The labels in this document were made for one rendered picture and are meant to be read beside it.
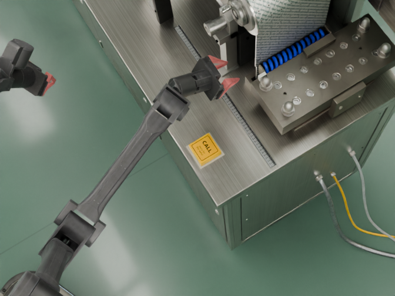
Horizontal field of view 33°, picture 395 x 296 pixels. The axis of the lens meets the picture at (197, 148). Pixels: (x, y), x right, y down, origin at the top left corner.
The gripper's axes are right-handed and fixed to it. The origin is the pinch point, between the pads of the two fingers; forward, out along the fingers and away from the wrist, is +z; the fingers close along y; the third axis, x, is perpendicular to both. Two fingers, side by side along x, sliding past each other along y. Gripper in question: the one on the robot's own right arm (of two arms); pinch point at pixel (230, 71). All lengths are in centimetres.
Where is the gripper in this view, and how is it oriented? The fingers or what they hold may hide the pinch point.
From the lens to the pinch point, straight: 185.3
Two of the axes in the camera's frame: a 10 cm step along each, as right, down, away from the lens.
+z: 7.6, -2.9, 5.8
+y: 5.2, 8.0, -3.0
